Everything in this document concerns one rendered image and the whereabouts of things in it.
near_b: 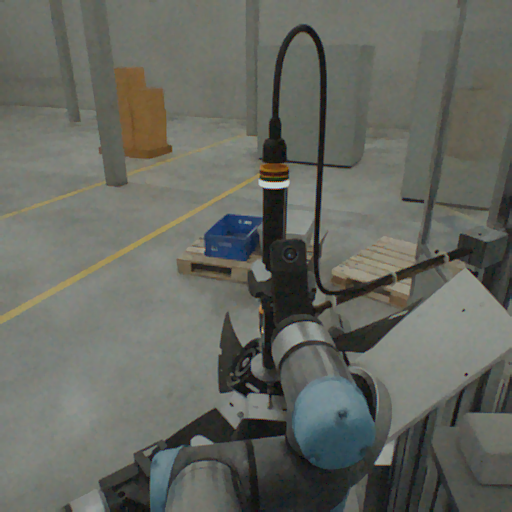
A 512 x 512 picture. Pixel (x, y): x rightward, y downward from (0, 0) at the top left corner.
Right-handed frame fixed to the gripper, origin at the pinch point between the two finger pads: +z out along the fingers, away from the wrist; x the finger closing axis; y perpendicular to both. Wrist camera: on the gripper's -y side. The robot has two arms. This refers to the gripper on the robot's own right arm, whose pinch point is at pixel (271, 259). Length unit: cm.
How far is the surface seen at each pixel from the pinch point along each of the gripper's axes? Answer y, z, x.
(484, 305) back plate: 14.6, 3.5, 43.5
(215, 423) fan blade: 40.6, 6.1, -10.2
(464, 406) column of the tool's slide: 64, 25, 63
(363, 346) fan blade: 7.7, -14.5, 10.9
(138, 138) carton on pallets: 123, 813, -107
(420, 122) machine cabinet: 50, 465, 275
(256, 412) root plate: 30.0, -2.7, -2.8
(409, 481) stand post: 60, 1, 34
